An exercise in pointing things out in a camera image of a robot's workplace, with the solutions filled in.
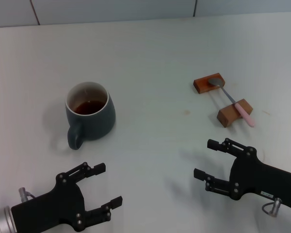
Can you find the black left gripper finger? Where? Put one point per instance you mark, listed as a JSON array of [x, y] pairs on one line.
[[87, 170], [99, 213]]

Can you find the tall wooden block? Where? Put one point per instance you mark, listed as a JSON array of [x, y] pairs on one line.
[[226, 115]]

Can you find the dark brown tea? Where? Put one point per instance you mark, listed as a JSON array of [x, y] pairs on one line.
[[88, 108]]

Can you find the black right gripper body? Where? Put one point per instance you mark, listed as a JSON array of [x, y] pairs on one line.
[[262, 179]]

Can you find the grey ceramic mug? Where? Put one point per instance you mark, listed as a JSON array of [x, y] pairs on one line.
[[97, 126]]

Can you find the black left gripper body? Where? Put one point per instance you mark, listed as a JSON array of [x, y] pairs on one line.
[[51, 206]]

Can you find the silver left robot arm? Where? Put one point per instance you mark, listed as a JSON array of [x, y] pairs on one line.
[[0, 221]]

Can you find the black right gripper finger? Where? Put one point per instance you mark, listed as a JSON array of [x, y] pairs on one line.
[[218, 184], [235, 148]]

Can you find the flat wooden block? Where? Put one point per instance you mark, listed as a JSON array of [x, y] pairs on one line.
[[201, 85]]

